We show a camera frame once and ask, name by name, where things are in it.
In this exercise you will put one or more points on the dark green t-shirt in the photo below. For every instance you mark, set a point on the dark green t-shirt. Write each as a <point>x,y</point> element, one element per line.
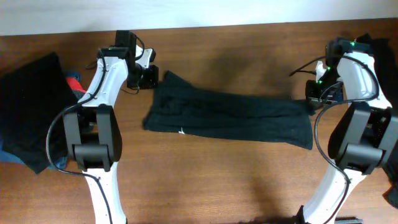
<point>179,107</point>

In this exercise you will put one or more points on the black garment at right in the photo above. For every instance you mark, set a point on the black garment at right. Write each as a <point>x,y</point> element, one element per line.
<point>386,72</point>

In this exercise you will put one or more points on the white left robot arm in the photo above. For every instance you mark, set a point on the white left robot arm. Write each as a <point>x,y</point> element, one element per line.
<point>93,137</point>

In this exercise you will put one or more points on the blue garment under stack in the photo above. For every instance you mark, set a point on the blue garment under stack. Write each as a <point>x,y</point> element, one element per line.
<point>61,162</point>

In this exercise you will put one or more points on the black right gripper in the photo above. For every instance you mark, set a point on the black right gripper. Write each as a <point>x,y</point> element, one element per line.
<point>318,93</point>

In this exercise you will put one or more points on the folded black garment stack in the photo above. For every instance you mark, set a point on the folded black garment stack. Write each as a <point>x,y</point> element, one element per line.
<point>31,97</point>

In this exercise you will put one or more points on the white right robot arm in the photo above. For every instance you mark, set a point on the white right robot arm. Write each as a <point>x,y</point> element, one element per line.
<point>362,74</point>

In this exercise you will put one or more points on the red garment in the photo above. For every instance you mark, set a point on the red garment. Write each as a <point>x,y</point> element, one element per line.
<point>74,84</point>

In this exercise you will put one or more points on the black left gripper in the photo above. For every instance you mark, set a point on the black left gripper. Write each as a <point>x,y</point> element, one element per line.
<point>149,78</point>

